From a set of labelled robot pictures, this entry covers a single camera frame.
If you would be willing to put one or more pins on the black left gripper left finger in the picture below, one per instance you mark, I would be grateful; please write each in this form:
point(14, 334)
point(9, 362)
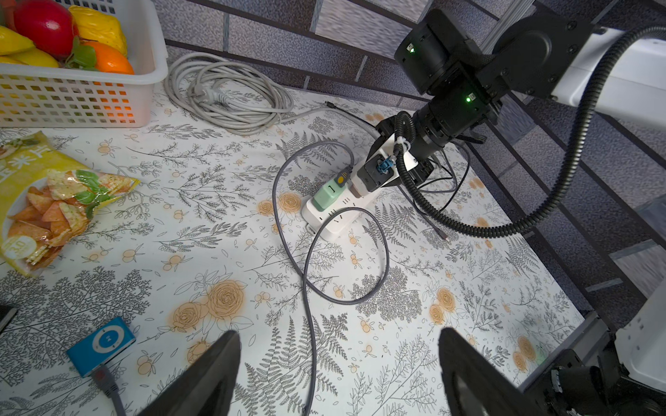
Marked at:
point(206, 388)

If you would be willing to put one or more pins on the blue mp3 player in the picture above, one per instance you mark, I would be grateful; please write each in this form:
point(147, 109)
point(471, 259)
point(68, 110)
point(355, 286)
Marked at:
point(101, 346)

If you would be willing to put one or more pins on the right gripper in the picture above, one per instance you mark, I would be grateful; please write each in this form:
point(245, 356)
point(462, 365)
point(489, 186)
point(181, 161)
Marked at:
point(425, 137)

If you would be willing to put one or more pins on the yellow plastic banana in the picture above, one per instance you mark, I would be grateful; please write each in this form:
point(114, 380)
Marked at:
point(18, 49)

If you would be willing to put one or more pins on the pink charger plug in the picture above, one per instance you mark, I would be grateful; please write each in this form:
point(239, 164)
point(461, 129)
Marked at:
point(358, 187)

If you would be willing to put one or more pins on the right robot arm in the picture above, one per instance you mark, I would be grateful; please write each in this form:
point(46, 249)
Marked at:
point(581, 108)

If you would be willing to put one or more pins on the yellow plastic corn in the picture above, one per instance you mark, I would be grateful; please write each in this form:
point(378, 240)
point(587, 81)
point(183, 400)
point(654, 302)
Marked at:
point(94, 25)

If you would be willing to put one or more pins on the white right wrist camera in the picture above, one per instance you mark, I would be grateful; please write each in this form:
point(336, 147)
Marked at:
point(379, 170)

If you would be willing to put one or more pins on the green charger plug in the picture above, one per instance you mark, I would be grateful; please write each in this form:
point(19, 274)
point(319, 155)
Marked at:
point(329, 193)

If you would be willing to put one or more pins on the white power strip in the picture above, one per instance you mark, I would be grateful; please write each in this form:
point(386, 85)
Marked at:
point(337, 219)

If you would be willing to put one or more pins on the yellow corn chips bag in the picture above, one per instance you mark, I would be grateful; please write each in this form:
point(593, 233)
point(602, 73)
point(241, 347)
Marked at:
point(47, 199)

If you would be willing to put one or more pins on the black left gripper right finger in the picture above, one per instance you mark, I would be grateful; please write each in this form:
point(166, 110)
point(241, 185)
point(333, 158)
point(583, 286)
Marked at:
point(473, 386)

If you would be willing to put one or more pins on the white plastic fruit basket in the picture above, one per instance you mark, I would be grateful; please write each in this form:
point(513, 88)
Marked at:
point(39, 97)

